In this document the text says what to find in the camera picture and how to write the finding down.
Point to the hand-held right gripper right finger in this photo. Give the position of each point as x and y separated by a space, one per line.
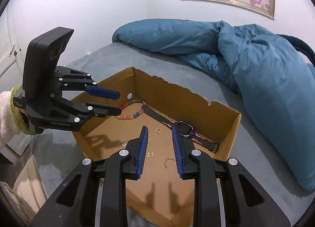
177 155

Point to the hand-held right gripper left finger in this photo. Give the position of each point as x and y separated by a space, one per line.
142 153

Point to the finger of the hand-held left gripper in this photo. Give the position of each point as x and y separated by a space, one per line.
108 110
103 92

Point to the small silver hair clip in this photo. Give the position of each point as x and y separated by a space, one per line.
124 144

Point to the purple pink smartwatch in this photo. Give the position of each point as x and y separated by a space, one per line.
184 129

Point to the brown cardboard box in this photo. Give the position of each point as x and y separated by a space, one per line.
157 192

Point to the person's left forearm fuzzy sleeve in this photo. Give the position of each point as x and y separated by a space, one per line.
7 118

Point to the white cabinet door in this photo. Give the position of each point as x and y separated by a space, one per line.
9 44

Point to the grey bed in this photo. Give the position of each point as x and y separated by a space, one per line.
246 180

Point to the blue duvet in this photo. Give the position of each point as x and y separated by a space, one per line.
258 81

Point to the white green fuzzy garment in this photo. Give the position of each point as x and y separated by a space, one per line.
8 197

